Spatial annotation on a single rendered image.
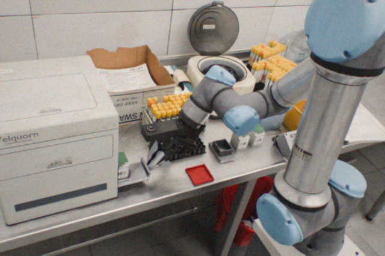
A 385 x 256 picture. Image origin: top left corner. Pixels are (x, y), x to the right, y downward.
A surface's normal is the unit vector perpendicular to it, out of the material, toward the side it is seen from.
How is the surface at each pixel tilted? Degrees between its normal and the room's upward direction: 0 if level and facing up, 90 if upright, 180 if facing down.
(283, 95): 100
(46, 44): 90
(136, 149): 0
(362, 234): 0
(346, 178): 9
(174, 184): 0
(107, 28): 90
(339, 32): 82
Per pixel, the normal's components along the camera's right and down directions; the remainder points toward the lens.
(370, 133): 0.15, -0.76
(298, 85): -0.66, 0.54
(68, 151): 0.43, 0.62
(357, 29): -0.82, 0.12
